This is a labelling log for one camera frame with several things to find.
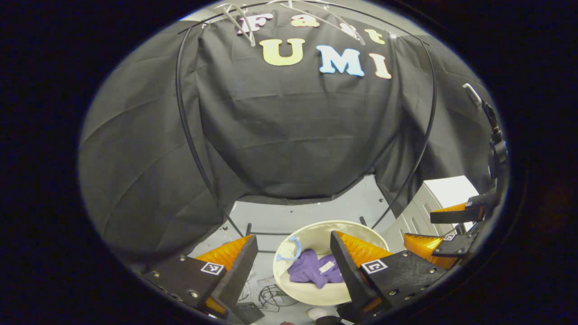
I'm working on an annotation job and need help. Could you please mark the purple knit jacket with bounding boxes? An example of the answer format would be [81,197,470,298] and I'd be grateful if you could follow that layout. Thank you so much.
[287,248,345,289]

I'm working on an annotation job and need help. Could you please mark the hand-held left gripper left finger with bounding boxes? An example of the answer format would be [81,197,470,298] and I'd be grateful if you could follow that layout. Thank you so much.
[144,234,259,321]

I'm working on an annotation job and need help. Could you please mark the white plastic clothes hanger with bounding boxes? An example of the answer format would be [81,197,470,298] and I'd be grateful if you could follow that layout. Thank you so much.
[266,0,366,46]
[216,4,256,47]

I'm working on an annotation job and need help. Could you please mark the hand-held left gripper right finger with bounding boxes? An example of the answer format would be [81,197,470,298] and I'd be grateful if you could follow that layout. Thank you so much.
[330,230,448,322]

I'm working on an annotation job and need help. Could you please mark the black floor cables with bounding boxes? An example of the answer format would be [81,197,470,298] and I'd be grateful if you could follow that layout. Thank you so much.
[239,271,298,314]

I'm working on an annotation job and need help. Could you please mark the black metal clothes rack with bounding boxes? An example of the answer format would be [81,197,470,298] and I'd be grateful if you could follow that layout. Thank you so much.
[175,0,438,240]

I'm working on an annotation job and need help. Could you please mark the cream round laundry hamper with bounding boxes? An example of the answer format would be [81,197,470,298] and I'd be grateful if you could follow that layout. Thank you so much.
[272,220,391,306]

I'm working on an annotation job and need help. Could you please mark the black backdrop cloth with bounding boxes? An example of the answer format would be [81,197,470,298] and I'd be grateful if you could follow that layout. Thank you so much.
[79,7,497,262]

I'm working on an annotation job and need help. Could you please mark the black flat floor box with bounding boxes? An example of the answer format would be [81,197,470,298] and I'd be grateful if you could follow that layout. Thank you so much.
[234,302,266,325]

